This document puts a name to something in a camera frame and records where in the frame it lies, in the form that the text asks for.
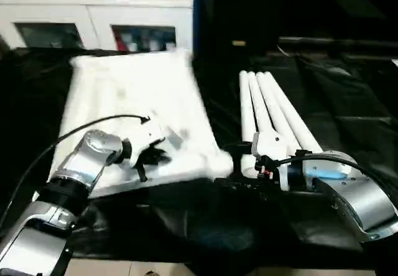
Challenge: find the white plastic table top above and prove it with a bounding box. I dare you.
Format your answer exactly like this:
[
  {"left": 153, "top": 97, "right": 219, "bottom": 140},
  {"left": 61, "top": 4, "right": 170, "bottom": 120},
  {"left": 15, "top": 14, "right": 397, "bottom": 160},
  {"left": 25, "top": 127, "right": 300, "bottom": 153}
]
[{"left": 57, "top": 49, "right": 234, "bottom": 197}]

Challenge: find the white plastic table leg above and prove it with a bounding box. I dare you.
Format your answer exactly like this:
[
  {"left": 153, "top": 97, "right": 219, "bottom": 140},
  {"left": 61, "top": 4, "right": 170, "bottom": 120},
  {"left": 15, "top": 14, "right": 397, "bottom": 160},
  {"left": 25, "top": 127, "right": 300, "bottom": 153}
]
[
  {"left": 264, "top": 71, "right": 325, "bottom": 155},
  {"left": 256, "top": 71, "right": 308, "bottom": 155},
  {"left": 239, "top": 71, "right": 261, "bottom": 178},
  {"left": 248, "top": 71, "right": 280, "bottom": 141}
]

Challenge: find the black plastic mat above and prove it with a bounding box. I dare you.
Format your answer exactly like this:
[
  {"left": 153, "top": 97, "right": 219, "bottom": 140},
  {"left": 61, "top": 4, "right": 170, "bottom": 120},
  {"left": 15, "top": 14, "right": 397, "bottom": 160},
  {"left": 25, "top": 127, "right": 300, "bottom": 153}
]
[{"left": 0, "top": 46, "right": 398, "bottom": 270}]

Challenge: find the red bottle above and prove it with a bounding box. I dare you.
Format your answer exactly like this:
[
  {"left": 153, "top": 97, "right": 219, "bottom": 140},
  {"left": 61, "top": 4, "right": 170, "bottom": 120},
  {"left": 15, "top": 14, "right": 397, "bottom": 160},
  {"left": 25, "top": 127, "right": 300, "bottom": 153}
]
[{"left": 113, "top": 32, "right": 124, "bottom": 52}]

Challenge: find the black bar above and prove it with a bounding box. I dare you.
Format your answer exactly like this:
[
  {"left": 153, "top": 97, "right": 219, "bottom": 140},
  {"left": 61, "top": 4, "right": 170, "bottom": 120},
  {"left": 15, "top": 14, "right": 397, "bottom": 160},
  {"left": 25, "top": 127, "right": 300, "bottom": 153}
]
[{"left": 277, "top": 35, "right": 398, "bottom": 50}]

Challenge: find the white cabinet with glass doors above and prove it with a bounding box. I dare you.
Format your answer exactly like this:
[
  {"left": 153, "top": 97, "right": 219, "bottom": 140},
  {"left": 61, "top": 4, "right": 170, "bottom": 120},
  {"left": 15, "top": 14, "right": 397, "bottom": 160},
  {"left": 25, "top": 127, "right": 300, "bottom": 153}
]
[{"left": 0, "top": 0, "right": 195, "bottom": 54}]

